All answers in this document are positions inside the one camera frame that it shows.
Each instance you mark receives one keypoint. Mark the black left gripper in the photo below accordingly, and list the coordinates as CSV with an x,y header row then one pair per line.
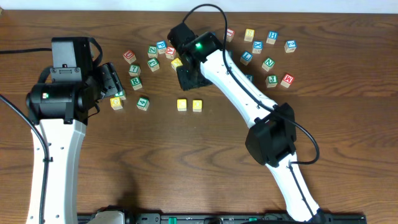
x,y
109,81

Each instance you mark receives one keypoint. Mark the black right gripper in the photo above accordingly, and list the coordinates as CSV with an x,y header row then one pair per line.
x,y
190,78

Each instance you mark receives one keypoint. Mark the yellow O letter block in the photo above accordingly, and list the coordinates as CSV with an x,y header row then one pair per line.
x,y
197,105

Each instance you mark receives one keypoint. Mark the yellow C letter block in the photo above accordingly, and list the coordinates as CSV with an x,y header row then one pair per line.
x,y
181,104

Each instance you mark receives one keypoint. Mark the blue L letter block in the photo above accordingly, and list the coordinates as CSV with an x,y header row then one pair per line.
x,y
246,58

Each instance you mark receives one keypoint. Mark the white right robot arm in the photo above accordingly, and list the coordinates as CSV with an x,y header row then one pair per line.
x,y
272,127

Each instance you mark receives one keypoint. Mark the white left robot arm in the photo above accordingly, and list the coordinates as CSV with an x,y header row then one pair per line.
x,y
58,108

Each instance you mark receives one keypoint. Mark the yellow block beside R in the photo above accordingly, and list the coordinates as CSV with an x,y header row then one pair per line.
x,y
175,63

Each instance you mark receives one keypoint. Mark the green V letter block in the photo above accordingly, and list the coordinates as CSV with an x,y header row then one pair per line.
x,y
121,95

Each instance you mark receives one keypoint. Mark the yellow G letter block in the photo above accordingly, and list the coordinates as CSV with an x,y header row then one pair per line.
x,y
116,103

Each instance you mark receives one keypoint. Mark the red A letter block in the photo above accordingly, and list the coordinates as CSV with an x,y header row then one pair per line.
x,y
170,53

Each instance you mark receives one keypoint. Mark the green R letter block left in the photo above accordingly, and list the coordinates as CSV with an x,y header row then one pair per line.
x,y
136,83

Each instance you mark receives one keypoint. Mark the green 7 number block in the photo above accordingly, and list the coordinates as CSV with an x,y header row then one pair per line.
x,y
134,70

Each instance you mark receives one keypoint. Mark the red U letter block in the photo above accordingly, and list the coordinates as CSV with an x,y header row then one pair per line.
x,y
129,56

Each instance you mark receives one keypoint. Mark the blue P letter block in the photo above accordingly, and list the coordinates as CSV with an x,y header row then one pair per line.
x,y
161,46

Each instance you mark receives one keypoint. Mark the green 4 number block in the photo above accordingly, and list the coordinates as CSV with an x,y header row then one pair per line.
x,y
143,104

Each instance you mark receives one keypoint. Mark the green Z letter block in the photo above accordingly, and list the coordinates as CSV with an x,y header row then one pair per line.
x,y
152,52

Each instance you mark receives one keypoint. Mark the red I letter block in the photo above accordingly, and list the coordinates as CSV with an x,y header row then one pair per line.
x,y
229,35

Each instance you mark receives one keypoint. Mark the blue 5 number block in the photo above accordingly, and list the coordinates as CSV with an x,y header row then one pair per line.
x,y
249,77

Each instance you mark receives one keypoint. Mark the yellow S letter block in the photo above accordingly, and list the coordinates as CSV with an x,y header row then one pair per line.
x,y
249,35

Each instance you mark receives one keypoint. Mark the blue X letter block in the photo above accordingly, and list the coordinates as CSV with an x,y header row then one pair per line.
x,y
257,47

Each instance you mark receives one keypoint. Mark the green N letter block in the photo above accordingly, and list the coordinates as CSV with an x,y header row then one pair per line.
x,y
268,64

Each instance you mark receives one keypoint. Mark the green J letter block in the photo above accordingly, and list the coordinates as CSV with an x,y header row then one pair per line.
x,y
271,81

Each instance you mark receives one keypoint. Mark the blue H letter block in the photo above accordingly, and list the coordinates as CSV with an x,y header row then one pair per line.
x,y
272,37

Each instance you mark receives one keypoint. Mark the red M letter block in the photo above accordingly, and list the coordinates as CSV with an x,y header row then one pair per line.
x,y
287,80

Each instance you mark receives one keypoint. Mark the blue 2 number block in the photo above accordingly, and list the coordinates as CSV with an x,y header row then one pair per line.
x,y
290,46

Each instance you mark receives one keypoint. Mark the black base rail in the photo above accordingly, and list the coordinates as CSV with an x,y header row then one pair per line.
x,y
327,218

